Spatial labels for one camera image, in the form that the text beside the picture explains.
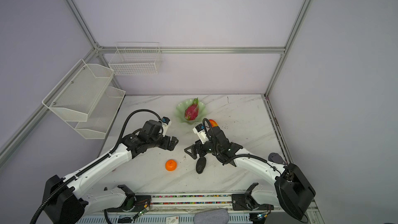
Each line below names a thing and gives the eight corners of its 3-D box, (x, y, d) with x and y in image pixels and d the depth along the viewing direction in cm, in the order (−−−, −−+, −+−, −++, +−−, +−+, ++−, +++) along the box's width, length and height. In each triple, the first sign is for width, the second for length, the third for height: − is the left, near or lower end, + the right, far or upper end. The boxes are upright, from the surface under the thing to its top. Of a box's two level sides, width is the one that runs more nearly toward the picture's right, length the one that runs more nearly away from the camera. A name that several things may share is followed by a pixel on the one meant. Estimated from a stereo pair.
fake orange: (165, 171, 85) (164, 169, 82) (167, 161, 89) (166, 159, 86) (176, 171, 85) (175, 169, 82) (177, 162, 89) (176, 159, 86)
